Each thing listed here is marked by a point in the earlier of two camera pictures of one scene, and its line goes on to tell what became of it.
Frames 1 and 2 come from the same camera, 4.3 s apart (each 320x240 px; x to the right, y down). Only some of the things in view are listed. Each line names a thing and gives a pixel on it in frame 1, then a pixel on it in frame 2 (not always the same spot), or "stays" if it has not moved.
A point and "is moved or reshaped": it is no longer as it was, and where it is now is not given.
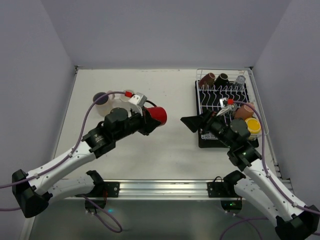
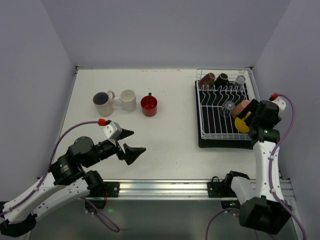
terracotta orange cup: x=244 y=112 is moved or reshaped
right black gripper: x=205 y=121 -> x=251 y=116
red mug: x=157 y=113 is moved or reshaped
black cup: x=221 y=81 stays
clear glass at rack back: x=239 y=84 stays
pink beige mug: x=104 y=105 stays
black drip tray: x=217 y=96 stays
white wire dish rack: x=232 y=92 stays
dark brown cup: x=207 y=80 stays
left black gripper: x=144 y=121 -> x=121 y=149
